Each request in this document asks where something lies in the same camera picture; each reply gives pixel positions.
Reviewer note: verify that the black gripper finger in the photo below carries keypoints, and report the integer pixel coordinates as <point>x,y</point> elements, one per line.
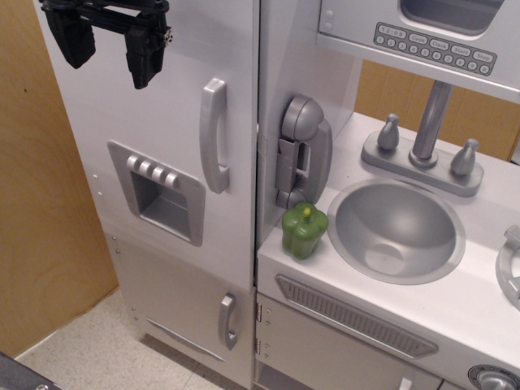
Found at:
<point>74,36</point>
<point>145,51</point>

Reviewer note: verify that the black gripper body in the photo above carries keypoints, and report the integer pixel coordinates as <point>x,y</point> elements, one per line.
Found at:
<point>116,16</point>

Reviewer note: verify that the white fridge door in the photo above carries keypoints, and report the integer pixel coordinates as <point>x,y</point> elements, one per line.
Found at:
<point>210,39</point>

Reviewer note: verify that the silver ice dispenser panel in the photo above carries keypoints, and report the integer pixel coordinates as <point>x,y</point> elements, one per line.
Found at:
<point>160,195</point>

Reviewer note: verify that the green toy bell pepper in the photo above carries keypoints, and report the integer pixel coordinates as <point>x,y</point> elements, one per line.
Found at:
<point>303,226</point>

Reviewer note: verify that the silver toy faucet set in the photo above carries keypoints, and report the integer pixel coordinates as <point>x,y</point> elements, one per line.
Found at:
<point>419,159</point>

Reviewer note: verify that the white lower freezer door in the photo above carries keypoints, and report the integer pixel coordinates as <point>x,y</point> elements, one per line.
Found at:
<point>178,304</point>

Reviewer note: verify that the silver round sink basin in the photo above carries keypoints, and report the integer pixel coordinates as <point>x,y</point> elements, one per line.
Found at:
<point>396,232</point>

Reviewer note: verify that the white oven door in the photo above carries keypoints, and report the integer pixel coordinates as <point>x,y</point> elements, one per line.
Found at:
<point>300,352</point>

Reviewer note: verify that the silver vent panel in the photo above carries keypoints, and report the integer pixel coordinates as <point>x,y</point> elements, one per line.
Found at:
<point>356,320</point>

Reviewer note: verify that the toy microwave with keypad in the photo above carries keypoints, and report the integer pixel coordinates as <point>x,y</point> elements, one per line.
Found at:
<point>472,44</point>

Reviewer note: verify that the dark object bottom left corner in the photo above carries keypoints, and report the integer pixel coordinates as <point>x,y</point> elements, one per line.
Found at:
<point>17,376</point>

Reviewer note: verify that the silver oven knob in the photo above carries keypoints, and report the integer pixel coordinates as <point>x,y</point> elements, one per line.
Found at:
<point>487,377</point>

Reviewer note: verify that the silver upper fridge handle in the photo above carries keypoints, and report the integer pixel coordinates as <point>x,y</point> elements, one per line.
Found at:
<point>213,106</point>

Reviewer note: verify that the grey toy wall phone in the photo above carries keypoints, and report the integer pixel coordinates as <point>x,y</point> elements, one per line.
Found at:
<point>305,153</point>

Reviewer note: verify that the silver lower freezer handle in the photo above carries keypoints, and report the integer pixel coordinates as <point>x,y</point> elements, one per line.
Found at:
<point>226,336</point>

